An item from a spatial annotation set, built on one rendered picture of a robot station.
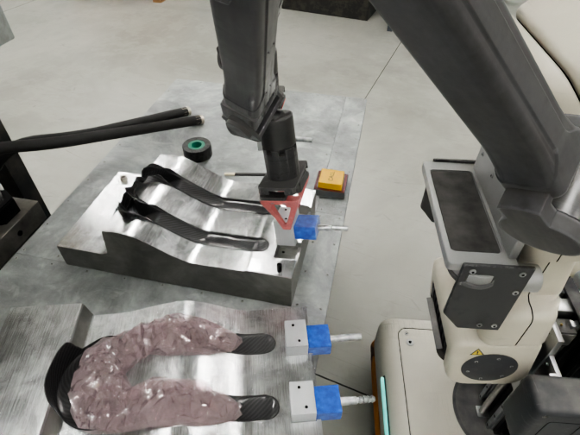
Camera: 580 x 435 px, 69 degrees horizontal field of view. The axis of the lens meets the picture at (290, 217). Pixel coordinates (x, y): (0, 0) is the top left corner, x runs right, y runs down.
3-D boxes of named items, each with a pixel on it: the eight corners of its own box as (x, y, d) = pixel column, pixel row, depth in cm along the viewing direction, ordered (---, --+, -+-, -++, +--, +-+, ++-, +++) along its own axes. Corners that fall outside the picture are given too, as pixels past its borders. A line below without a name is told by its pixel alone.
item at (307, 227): (350, 232, 80) (349, 208, 77) (346, 249, 76) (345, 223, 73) (283, 230, 83) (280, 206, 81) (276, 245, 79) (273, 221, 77)
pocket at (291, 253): (301, 254, 88) (301, 241, 85) (296, 273, 84) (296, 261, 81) (280, 249, 88) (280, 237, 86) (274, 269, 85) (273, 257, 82)
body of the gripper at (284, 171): (258, 197, 71) (250, 157, 67) (274, 169, 79) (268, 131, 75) (296, 198, 69) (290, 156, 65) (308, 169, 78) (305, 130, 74)
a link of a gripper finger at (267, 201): (265, 236, 76) (256, 190, 71) (276, 213, 81) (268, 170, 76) (302, 237, 74) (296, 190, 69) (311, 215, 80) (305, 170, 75)
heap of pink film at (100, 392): (242, 325, 75) (238, 299, 69) (242, 432, 62) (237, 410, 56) (91, 336, 73) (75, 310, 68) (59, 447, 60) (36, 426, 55)
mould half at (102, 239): (314, 218, 103) (317, 173, 94) (291, 306, 84) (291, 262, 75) (125, 189, 111) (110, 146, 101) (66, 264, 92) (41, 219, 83)
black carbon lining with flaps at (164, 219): (284, 210, 95) (283, 176, 88) (265, 264, 83) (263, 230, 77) (141, 188, 100) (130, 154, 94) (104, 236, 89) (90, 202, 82)
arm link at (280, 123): (274, 117, 64) (299, 105, 67) (243, 110, 68) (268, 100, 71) (280, 160, 68) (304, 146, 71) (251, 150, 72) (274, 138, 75)
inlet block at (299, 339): (356, 331, 77) (360, 315, 73) (362, 357, 74) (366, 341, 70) (284, 337, 76) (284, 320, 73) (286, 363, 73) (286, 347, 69)
